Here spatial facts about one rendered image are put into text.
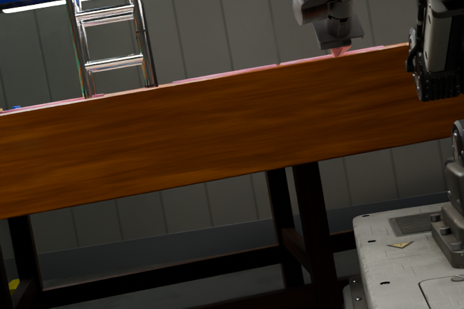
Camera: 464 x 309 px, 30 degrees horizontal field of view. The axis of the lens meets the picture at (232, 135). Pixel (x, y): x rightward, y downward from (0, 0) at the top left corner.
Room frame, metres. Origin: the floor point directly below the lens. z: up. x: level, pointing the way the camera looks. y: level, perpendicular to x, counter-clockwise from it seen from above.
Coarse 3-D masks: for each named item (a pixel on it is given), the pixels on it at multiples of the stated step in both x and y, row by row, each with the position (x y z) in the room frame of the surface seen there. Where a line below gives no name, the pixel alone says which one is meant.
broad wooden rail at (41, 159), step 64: (320, 64) 1.60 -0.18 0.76; (384, 64) 1.61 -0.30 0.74; (0, 128) 1.55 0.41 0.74; (64, 128) 1.56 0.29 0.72; (128, 128) 1.57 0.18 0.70; (192, 128) 1.58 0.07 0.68; (256, 128) 1.59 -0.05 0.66; (320, 128) 1.60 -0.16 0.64; (384, 128) 1.61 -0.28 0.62; (448, 128) 1.62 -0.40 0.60; (0, 192) 1.54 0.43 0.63; (64, 192) 1.55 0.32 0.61; (128, 192) 1.57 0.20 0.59
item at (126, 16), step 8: (80, 8) 2.28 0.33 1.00; (104, 16) 2.29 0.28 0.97; (112, 16) 2.29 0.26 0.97; (120, 16) 2.29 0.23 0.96; (128, 16) 2.29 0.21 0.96; (80, 24) 2.27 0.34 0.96; (88, 24) 2.28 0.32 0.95; (96, 24) 2.28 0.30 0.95; (88, 48) 2.28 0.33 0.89; (88, 56) 2.28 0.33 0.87; (128, 64) 2.29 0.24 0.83; (136, 64) 2.29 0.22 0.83; (152, 64) 2.30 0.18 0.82; (88, 72) 2.27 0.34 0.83; (144, 80) 2.29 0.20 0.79; (96, 88) 2.28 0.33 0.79
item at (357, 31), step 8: (328, 16) 1.84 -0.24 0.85; (352, 16) 1.84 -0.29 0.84; (312, 24) 1.89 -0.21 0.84; (320, 24) 1.89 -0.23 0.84; (328, 24) 1.85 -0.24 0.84; (336, 24) 1.84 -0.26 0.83; (344, 24) 1.84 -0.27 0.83; (352, 24) 1.89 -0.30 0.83; (360, 24) 1.89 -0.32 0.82; (320, 32) 1.87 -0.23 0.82; (328, 32) 1.87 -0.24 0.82; (336, 32) 1.85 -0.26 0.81; (344, 32) 1.85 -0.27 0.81; (352, 32) 1.87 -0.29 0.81; (360, 32) 1.87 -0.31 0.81; (320, 40) 1.86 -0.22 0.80; (328, 40) 1.86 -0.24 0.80; (336, 40) 1.86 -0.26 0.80
